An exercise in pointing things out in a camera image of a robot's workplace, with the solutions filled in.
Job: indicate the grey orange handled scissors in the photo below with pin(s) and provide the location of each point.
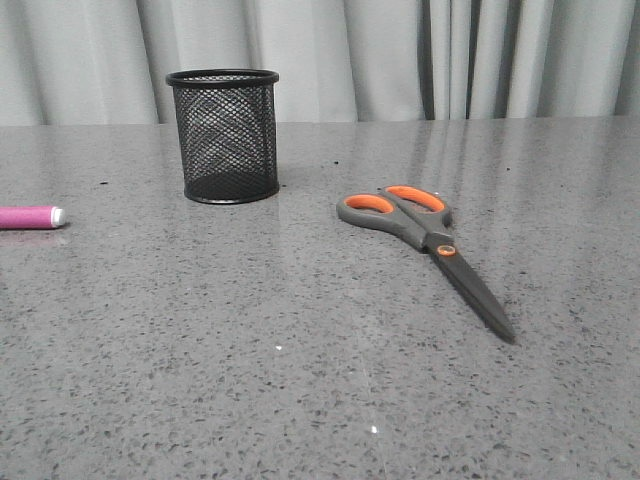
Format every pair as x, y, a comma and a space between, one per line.
421, 219

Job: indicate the pink marker pen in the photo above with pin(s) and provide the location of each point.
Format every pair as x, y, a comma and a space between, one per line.
32, 217

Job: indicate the black mesh pen holder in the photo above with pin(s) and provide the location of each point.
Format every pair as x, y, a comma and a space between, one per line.
227, 133

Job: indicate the grey curtain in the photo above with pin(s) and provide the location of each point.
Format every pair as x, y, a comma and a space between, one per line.
105, 62

